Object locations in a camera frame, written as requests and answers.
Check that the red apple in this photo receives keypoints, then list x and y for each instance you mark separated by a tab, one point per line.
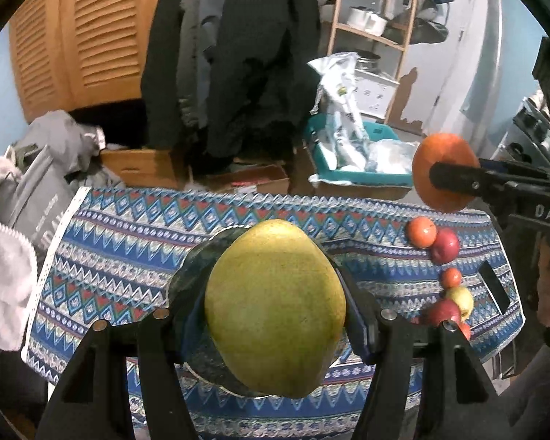
445	246
442	312

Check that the black hanging coat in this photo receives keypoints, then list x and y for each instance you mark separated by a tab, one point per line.
162	78

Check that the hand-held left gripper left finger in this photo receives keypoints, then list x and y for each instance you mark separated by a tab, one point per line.
190	334

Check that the wooden shelf rack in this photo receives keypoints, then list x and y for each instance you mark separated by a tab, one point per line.
334	23

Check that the clear plastic bag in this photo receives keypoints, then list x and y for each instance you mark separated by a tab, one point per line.
389	153

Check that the open cardboard box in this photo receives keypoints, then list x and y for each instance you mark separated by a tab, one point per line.
256	184

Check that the metal shoe rack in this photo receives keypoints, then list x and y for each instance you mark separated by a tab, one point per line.
531	123

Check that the flat cardboard box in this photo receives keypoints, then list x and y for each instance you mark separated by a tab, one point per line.
362	191

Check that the dark hanging coat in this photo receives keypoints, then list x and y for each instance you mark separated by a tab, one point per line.
266	55

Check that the small orange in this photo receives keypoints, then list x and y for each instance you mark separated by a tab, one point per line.
451	277

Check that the dark cloth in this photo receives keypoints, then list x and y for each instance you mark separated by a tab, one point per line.
433	13

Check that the large navel orange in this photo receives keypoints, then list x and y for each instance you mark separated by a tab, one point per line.
435	151

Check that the wooden louvered cabinet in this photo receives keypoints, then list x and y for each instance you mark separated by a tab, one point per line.
96	32

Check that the tall white plastic bag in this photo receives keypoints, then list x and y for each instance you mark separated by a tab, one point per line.
343	114

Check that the yellow-green apple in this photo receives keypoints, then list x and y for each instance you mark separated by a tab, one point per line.
462	298

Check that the blue patterned tablecloth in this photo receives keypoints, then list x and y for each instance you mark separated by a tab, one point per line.
119	247

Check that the black flat rectangular object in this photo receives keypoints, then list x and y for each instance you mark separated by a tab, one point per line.
492	284

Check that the white towel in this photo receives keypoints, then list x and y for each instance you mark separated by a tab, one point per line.
4	275

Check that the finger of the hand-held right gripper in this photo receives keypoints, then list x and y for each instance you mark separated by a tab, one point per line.
518	168
463	178

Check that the white pot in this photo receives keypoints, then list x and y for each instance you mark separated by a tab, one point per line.
366	18

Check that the tiny red-orange fruit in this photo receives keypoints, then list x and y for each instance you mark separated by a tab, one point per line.
465	330

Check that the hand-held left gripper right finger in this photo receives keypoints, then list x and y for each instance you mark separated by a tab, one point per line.
355	314

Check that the grey crumpled jacket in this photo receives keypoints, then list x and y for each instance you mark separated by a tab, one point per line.
59	133

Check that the white refrigerator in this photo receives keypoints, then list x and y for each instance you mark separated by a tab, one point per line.
499	78

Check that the teal plastic bin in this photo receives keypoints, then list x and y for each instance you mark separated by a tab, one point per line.
318	140

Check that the white patterned drawer box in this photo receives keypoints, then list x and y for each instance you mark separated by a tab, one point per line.
376	96

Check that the medium orange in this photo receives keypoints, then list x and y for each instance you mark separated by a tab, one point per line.
421	231

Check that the grey hanging jacket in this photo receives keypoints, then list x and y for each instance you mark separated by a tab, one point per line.
195	55

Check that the grey tote bag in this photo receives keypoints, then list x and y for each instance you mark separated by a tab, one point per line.
41	201

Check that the dark patterned plate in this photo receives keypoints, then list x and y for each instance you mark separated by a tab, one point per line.
188	279

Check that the yellow-green mango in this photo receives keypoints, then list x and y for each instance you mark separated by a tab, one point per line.
275	307

